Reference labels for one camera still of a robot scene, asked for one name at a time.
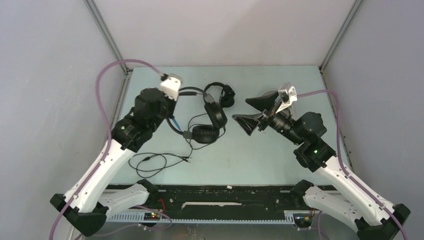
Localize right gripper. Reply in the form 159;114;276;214
231;90;304;146

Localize black cable with two plugs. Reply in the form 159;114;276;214
128;114;228;179

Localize blue black headphones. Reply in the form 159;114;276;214
165;86;229;145

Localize white headphones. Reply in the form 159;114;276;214
261;90;279;101

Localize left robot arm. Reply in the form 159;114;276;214
50;88;179;237

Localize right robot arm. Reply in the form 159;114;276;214
232;90;411;240

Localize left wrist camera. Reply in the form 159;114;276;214
159;73;183;102

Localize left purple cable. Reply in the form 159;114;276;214
48;59;165;240

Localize aluminium frame rail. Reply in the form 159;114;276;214
83;0;130;150

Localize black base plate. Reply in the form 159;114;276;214
126;178;324;221

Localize white cable duct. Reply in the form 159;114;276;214
106;211;295;225

